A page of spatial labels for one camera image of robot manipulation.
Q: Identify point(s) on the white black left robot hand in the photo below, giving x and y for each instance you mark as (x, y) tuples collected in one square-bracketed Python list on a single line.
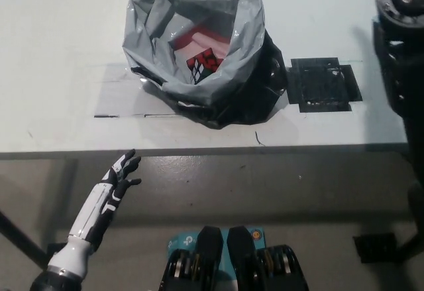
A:
[(99, 205)]

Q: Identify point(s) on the black table foot plate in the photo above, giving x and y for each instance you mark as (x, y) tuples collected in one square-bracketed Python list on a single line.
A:
[(56, 249), (374, 248)]

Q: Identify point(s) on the Rubik's cube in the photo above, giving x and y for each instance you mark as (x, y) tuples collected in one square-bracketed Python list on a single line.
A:
[(200, 67)]

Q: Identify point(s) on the black tape square marker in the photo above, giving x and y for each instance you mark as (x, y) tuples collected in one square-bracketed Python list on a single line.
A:
[(324, 85)]

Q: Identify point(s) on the grey black plastic bag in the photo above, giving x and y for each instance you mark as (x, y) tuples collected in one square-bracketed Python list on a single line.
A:
[(149, 39)]

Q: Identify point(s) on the robot body black teal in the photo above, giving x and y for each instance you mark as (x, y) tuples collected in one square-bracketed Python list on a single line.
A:
[(238, 264)]

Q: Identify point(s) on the black diagonal table leg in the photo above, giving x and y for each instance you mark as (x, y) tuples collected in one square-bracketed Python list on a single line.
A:
[(23, 241)]

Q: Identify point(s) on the clear tape patch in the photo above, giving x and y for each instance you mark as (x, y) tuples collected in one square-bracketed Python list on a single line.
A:
[(122, 92)]

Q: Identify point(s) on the pink plastic bag lining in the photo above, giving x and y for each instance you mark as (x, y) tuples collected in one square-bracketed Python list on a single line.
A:
[(208, 40)]

